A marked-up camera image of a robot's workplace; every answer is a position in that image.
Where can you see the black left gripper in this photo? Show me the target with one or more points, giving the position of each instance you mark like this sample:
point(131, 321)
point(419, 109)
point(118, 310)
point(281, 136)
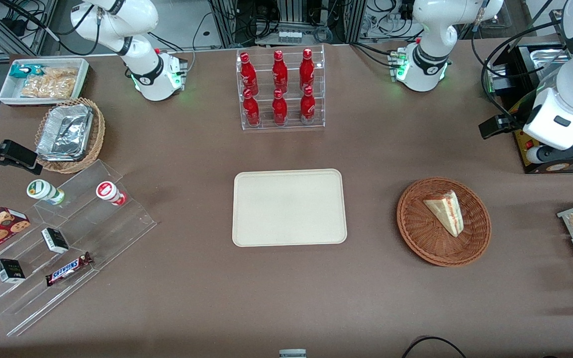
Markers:
point(513, 123)

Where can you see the large brown wicker basket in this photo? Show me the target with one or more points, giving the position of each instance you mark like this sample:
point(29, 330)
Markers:
point(416, 223)

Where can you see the steel warmer pan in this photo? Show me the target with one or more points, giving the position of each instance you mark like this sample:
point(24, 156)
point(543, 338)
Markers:
point(547, 59)

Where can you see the red lid yogurt cup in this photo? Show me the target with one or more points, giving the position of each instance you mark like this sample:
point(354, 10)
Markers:
point(106, 191)

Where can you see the green lid yogurt cup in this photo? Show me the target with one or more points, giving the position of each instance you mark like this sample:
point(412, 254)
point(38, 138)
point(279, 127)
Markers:
point(40, 190)

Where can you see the beige rectangular tray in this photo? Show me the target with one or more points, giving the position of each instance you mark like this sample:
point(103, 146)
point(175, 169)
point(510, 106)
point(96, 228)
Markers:
point(261, 219)

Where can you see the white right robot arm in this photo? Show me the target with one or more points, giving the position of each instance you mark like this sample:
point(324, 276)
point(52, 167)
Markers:
point(142, 74)

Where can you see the small grey device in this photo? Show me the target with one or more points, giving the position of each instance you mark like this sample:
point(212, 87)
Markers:
point(292, 353)

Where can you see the clear acrylic stepped display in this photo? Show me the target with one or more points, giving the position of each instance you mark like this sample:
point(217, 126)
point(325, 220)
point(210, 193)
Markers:
point(117, 233)

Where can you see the small tan wicker basket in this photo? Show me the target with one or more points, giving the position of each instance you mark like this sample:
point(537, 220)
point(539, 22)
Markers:
point(96, 134)

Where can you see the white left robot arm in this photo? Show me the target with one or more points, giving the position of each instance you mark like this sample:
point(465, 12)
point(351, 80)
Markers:
point(426, 59)

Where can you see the aluminium frame rack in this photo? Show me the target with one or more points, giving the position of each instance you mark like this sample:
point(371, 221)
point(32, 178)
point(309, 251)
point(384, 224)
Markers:
point(286, 15)

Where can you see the white rectangular snack bin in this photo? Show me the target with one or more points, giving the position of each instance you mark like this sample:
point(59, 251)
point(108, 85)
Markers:
point(9, 89)

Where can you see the snickers chocolate bar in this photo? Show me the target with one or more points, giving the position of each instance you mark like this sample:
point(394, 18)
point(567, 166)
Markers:
point(67, 269)

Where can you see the black food warmer machine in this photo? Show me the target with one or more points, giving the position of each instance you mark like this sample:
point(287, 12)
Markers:
point(565, 168)

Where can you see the clear acrylic bottle rack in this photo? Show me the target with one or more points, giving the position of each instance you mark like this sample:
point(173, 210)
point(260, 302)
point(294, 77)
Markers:
point(292, 125)

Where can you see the small black carton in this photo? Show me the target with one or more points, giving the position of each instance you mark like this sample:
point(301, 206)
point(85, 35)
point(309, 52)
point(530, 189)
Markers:
point(55, 240)
point(10, 271)

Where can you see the triangular layered sandwich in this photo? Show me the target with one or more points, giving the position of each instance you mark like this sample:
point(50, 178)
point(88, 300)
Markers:
point(448, 211)

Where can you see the stacked foil containers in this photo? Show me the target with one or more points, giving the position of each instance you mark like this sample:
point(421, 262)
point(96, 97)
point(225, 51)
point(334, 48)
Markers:
point(65, 132)

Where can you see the teal snack packet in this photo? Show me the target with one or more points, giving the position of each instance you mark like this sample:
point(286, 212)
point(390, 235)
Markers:
point(20, 70)

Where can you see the clear bag of crackers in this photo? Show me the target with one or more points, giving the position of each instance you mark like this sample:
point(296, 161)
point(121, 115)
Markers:
point(62, 73)
point(47, 88)

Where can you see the white power strip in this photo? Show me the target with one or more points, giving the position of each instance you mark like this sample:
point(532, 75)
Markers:
point(290, 37)

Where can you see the red cola bottle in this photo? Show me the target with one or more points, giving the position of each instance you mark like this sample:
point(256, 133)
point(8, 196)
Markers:
point(307, 69)
point(308, 107)
point(251, 112)
point(280, 72)
point(279, 110)
point(248, 74)

